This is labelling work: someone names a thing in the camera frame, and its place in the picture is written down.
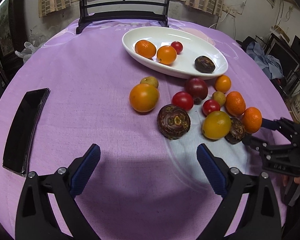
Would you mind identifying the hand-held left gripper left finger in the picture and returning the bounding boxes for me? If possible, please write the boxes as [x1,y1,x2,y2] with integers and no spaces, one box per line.
[15,144,102,240]

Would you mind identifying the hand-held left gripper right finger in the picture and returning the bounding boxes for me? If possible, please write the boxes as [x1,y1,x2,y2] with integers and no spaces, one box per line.
[196,143,288,240]

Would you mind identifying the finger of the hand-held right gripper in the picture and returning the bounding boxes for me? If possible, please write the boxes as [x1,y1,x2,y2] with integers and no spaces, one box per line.
[261,117,300,140]
[242,134,299,161]

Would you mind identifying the orange mandarin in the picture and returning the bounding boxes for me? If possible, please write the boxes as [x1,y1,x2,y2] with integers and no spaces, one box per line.
[134,40,157,58]
[241,107,263,134]
[225,91,246,117]

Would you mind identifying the white oval plate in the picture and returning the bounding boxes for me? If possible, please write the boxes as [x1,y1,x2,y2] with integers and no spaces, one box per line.
[122,27,229,80]

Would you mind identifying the cardboard box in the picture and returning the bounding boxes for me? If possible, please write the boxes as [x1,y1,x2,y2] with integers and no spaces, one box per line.
[289,97,300,124]

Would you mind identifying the yellow tomato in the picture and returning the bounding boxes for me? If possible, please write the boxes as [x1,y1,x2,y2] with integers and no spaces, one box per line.
[202,110,232,140]

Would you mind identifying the tan longan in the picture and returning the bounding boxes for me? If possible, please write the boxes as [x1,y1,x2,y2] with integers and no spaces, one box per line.
[140,77,159,89]
[212,91,226,106]

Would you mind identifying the large brown water chestnut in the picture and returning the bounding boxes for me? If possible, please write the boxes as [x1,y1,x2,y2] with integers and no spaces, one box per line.
[157,104,191,139]

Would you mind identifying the small round orange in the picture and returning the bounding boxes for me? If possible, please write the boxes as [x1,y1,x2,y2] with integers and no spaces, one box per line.
[214,75,232,93]

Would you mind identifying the blue clothes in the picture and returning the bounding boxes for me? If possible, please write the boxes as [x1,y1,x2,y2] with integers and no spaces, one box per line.
[246,41,284,79]

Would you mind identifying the black monitor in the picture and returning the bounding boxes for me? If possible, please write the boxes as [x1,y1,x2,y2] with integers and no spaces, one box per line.
[266,40,300,78]

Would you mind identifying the black smartphone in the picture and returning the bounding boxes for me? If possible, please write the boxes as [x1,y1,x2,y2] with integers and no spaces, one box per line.
[2,88,51,176]

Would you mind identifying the dark red tomato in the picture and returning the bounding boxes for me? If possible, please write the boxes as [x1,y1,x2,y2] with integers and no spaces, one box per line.
[185,77,208,100]

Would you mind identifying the black speaker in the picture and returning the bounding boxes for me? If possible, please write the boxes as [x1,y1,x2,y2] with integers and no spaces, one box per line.
[291,35,300,59]

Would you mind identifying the large orange tomato on table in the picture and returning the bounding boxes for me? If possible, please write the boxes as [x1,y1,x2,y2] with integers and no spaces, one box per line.
[129,83,160,113]

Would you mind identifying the orange tomato in plate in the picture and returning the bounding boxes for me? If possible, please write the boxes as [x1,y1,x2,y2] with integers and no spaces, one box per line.
[157,45,178,65]

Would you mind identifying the small red cherry tomato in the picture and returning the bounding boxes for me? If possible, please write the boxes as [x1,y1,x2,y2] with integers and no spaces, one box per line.
[170,41,183,54]

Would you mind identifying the white plastic bag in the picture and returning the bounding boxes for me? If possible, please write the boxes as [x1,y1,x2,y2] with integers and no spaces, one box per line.
[15,41,44,65]

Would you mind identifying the dark framed painting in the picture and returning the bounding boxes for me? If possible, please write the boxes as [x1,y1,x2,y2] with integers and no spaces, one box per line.
[0,0,15,58]

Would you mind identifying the white wall socket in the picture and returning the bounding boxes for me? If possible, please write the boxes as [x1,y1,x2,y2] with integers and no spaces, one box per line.
[225,5,238,17]

